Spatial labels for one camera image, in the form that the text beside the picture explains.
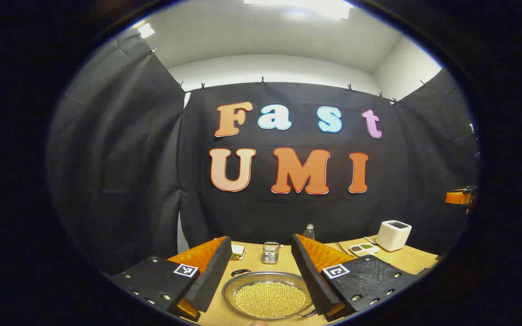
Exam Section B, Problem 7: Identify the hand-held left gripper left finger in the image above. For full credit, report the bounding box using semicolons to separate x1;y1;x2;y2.
102;235;233;323

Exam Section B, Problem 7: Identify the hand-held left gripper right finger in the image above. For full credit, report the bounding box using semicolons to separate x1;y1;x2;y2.
291;233;428;323

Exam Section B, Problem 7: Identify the pile of yellow soybeans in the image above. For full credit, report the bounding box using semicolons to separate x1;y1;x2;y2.
234;282;308;318

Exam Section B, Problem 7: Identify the steel pot with black handles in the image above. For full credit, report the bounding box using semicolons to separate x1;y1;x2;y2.
221;269;317;320

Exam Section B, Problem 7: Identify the white sectioned dish with beans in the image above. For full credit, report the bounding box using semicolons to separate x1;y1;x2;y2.
349;243;380;256

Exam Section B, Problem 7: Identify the white box appliance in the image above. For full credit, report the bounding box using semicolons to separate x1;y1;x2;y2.
376;220;412;252

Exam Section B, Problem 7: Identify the black backdrop cloth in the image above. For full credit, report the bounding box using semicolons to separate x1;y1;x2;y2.
46;32;479;277

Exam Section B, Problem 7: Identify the large ceiling light panel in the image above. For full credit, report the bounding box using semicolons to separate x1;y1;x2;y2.
243;0;352;21

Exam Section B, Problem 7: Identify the wire mesh holder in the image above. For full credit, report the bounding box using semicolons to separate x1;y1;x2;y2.
261;242;280;264

